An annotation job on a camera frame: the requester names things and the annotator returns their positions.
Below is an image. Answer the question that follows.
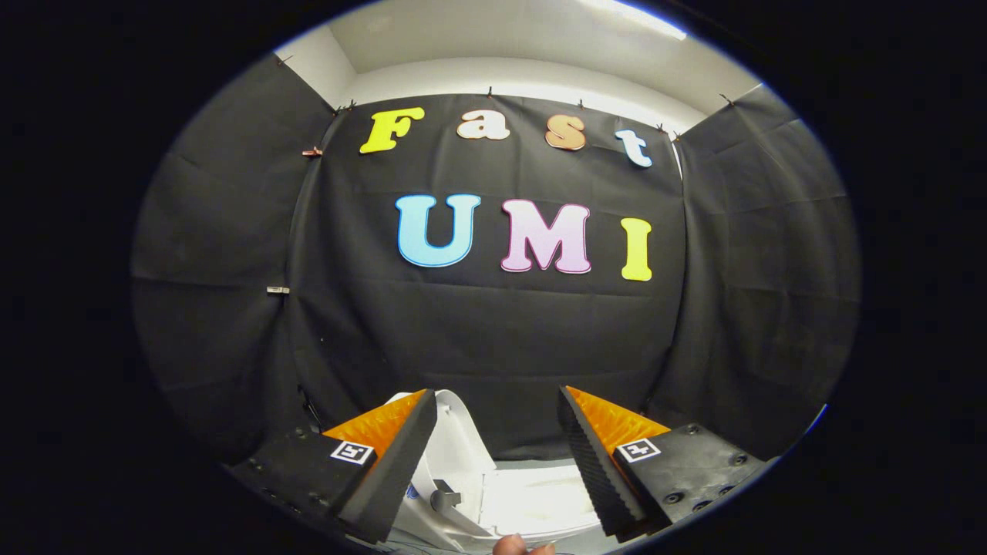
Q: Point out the white ceramic toilet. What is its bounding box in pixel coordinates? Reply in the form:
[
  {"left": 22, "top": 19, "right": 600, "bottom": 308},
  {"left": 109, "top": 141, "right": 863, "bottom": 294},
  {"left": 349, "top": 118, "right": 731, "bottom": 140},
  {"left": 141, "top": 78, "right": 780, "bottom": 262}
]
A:
[{"left": 388, "top": 392, "right": 494, "bottom": 550}]

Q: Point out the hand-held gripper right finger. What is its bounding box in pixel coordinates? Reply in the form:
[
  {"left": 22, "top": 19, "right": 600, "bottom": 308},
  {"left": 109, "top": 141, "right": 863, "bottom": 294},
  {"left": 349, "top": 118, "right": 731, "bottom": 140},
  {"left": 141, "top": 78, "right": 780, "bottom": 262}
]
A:
[{"left": 557, "top": 385, "right": 771, "bottom": 540}]

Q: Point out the black backdrop cloth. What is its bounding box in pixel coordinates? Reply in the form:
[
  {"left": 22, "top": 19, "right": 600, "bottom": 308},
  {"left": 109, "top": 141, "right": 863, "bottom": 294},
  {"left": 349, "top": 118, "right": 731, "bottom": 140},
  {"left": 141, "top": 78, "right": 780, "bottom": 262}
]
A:
[{"left": 131, "top": 50, "right": 861, "bottom": 465}]

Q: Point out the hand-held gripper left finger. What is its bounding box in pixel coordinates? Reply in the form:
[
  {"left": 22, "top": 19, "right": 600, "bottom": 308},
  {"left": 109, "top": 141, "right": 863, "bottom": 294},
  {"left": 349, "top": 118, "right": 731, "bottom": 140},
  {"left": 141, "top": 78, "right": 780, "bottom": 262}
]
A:
[{"left": 228, "top": 388, "right": 438, "bottom": 546}]

